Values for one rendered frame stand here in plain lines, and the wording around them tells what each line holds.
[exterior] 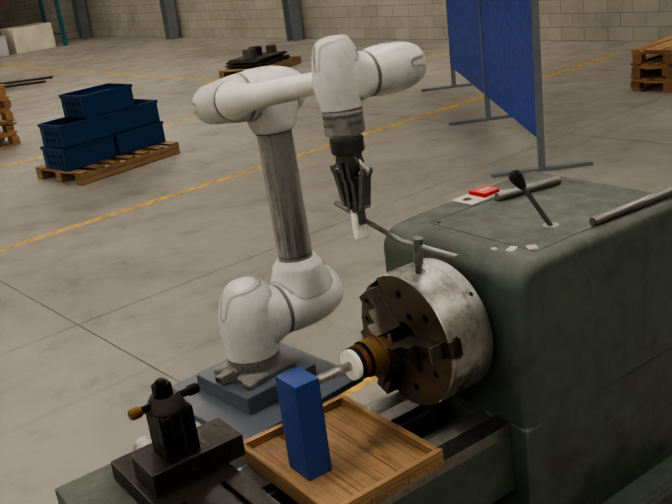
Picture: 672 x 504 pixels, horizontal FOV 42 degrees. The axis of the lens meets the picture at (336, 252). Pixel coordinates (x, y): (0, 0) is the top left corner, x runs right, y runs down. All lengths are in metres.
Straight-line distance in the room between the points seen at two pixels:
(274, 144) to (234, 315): 0.48
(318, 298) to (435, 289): 0.71
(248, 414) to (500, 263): 0.89
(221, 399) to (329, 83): 1.07
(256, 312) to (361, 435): 0.57
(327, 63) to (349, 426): 0.83
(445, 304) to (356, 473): 0.41
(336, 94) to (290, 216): 0.70
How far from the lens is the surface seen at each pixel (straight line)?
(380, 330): 1.96
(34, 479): 3.95
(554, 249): 1.98
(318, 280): 2.54
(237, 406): 2.50
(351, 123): 1.89
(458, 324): 1.90
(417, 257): 1.92
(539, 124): 7.04
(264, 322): 2.46
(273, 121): 2.42
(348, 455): 1.98
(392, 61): 1.95
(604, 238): 2.08
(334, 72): 1.87
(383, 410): 2.19
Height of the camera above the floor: 1.96
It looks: 20 degrees down
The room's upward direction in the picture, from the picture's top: 7 degrees counter-clockwise
